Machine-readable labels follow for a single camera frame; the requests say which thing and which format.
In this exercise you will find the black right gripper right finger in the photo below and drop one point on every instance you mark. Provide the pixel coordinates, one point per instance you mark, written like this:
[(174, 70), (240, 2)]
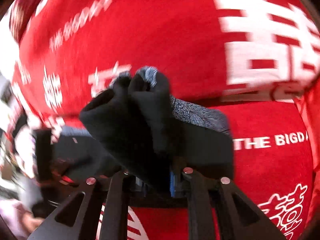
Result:
[(218, 209)]

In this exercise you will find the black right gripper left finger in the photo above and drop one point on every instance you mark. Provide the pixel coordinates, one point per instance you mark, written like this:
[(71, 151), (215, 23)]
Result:
[(78, 216)]

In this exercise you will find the black pants with grey waistband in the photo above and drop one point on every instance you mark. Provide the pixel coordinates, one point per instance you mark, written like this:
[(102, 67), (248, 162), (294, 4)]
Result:
[(144, 129)]

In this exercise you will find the red blanket with white characters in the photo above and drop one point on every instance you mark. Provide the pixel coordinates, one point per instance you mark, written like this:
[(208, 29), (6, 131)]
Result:
[(247, 57)]

